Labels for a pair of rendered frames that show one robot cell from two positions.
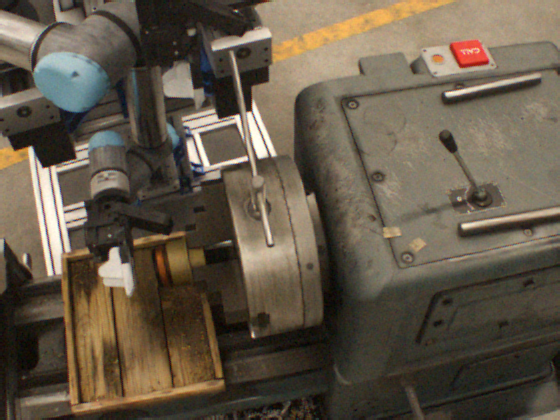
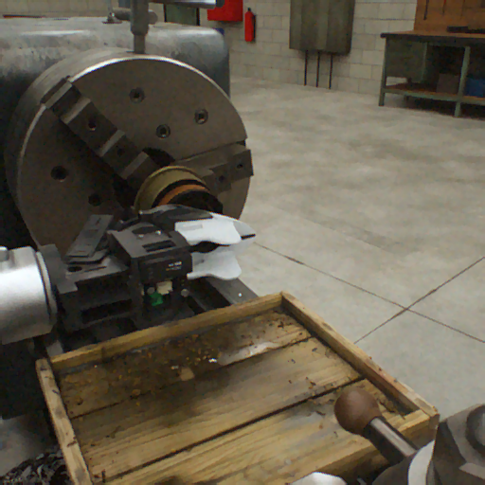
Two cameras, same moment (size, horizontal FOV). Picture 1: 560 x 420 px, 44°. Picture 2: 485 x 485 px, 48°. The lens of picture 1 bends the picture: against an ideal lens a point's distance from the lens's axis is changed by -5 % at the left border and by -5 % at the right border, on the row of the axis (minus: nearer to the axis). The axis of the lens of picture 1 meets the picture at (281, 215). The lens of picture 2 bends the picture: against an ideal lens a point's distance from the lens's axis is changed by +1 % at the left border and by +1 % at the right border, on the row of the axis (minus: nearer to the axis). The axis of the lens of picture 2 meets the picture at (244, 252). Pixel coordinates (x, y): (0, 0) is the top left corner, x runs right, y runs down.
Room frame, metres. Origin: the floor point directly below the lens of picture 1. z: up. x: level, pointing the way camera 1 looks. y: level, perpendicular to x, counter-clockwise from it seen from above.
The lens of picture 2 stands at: (0.73, 0.76, 1.30)
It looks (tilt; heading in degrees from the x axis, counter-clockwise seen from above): 26 degrees down; 252
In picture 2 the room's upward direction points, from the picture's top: straight up
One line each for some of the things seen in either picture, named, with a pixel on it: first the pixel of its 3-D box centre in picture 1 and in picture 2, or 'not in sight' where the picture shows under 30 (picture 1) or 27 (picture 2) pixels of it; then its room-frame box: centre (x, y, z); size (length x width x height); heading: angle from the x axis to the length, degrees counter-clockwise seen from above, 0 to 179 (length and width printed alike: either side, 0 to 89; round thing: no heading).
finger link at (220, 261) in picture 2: (118, 279); (223, 262); (0.60, 0.30, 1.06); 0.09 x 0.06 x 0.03; 11
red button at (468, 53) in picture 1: (469, 54); not in sight; (0.96, -0.36, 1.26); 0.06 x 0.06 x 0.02; 11
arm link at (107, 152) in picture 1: (107, 161); not in sight; (0.86, 0.35, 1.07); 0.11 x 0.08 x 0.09; 11
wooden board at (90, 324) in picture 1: (138, 319); (224, 397); (0.60, 0.29, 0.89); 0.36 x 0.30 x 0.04; 11
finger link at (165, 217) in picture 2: (123, 245); (170, 230); (0.65, 0.29, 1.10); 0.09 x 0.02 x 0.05; 11
